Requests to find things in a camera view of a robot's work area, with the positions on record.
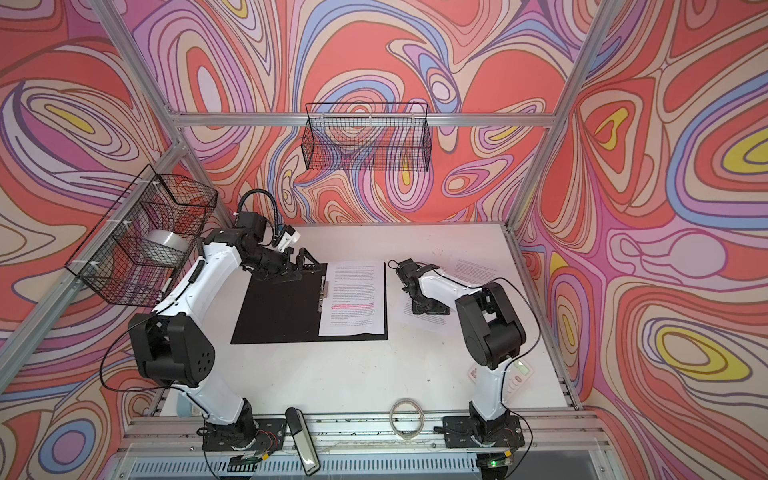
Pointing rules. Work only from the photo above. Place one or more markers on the white pink calculator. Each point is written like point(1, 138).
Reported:
point(508, 379)

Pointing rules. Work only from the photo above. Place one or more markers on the white black lever arch folder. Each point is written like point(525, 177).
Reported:
point(280, 312)

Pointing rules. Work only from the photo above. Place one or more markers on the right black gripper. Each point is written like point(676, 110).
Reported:
point(440, 309)

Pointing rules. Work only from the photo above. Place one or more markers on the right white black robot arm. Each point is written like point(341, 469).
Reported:
point(490, 326)

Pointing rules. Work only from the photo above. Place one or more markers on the black wire basket wall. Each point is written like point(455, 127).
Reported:
point(141, 245)
point(367, 136)

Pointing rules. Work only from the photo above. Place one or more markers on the black wire basket left wall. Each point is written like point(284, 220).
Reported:
point(141, 245)

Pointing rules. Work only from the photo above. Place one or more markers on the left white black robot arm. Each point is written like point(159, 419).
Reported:
point(169, 345)

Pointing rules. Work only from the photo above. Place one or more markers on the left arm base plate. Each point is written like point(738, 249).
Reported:
point(267, 435)

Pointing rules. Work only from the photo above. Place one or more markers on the printed paper sheet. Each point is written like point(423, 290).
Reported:
point(434, 323)
point(470, 272)
point(355, 301)

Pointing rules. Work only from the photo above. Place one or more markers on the black wire basket back wall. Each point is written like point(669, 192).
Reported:
point(367, 136)

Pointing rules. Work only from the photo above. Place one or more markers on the printed paper sheet top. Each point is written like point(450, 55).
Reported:
point(355, 301)

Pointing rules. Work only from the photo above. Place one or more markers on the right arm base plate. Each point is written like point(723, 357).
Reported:
point(470, 432)

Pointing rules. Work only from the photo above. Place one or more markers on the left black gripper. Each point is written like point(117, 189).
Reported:
point(288, 269)

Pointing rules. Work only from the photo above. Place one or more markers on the light blue stapler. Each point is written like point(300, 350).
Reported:
point(184, 407)

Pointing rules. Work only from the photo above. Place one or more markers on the black handheld scanner device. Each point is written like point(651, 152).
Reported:
point(303, 442)

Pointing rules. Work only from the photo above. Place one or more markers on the silver tape roll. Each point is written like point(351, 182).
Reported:
point(160, 241)

